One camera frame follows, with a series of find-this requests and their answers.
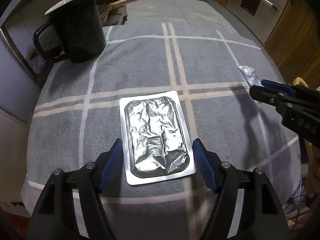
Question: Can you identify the wok with wooden handle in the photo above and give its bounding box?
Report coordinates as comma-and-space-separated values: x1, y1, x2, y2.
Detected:
97, 0, 140, 24

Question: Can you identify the stainless steel oven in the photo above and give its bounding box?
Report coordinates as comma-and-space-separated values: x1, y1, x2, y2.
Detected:
226, 0, 288, 44

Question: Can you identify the black mug white inside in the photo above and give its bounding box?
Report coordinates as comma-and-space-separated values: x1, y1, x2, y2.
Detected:
33, 0, 106, 63

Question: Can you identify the small foil piece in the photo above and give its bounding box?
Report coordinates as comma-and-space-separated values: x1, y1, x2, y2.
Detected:
237, 66, 263, 87

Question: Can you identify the grey plaid cloth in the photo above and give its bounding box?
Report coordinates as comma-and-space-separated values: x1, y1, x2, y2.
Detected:
21, 17, 304, 240

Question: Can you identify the silver foil blister pack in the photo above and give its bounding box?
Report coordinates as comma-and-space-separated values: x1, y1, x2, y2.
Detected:
119, 90, 196, 185

